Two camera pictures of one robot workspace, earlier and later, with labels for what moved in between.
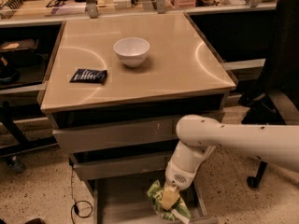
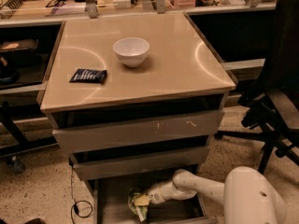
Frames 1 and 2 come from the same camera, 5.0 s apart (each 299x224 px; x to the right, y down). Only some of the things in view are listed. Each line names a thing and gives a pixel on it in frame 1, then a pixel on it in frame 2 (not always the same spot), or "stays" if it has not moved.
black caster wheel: [16, 165] stays
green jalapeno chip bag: [179, 212] to [140, 212]
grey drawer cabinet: [116, 91] stays
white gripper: [177, 175] to [156, 192]
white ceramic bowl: [132, 51] stays
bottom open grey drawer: [126, 202] stays
